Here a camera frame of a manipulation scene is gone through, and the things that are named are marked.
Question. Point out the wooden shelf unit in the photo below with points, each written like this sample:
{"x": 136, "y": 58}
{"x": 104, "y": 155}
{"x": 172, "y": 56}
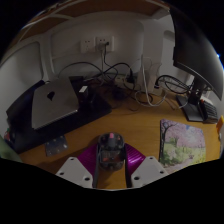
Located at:
{"x": 93, "y": 10}

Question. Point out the small grey metal plate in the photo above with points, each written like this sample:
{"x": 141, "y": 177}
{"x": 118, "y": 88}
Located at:
{"x": 56, "y": 146}

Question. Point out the black keyboard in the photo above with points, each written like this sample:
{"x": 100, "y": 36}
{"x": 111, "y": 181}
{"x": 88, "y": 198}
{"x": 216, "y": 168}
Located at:
{"x": 210, "y": 112}

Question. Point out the silver square computer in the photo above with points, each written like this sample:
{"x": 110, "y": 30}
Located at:
{"x": 53, "y": 103}

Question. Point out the transparent dark computer mouse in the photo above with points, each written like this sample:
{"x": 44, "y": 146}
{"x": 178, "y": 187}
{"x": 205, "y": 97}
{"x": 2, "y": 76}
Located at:
{"x": 111, "y": 151}

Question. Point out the cherry blossom print mouse pad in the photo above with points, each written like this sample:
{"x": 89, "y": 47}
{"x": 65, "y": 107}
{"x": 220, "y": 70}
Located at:
{"x": 181, "y": 143}

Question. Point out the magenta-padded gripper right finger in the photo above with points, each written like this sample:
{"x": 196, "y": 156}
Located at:
{"x": 146, "y": 170}

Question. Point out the black flat case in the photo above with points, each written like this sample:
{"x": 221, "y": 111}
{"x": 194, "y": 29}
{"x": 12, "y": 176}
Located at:
{"x": 23, "y": 133}

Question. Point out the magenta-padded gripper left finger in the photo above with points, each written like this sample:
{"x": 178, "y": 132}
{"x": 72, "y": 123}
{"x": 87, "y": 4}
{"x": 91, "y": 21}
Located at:
{"x": 75, "y": 170}

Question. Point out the black computer monitor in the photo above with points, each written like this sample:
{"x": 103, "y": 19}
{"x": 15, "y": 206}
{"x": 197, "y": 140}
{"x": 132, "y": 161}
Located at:
{"x": 196, "y": 50}

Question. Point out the white wall socket with plug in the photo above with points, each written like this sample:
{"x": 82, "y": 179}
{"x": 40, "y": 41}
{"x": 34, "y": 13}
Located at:
{"x": 105, "y": 43}

